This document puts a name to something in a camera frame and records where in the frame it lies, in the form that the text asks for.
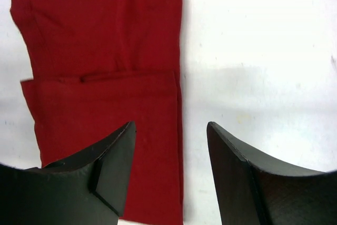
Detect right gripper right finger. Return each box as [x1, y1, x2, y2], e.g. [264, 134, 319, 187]
[207, 122, 329, 224]

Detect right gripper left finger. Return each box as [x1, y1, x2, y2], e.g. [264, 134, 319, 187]
[39, 121, 137, 215]

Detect dark red t-shirt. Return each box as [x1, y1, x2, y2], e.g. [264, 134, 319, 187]
[10, 0, 183, 224]

